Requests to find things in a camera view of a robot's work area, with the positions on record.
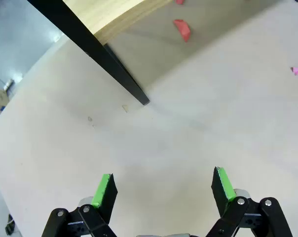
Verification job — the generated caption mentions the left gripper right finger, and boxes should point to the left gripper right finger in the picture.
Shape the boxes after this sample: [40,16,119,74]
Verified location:
[205,166,294,237]

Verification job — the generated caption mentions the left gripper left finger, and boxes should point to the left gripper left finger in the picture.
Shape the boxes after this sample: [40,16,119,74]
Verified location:
[41,173,118,237]

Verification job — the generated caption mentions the black-framed wooden shelf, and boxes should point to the black-framed wooden shelf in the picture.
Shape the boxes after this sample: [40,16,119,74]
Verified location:
[27,0,174,106]

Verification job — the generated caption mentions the small black device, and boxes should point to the small black device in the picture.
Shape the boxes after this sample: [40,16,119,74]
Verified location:
[4,213,15,235]

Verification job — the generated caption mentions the small silver metal object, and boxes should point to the small silver metal object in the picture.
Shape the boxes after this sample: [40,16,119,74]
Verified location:
[3,78,15,91]

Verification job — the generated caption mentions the large red paper scrap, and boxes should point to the large red paper scrap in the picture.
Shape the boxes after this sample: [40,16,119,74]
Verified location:
[173,19,191,42]

